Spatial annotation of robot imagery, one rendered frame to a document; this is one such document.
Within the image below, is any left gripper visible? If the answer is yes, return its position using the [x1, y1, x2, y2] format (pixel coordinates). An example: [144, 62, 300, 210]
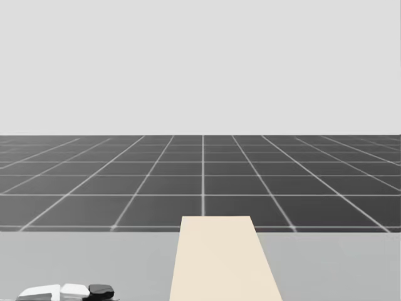
[16, 283, 117, 301]

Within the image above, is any tall board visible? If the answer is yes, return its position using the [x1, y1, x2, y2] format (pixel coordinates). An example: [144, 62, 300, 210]
[169, 215, 284, 301]

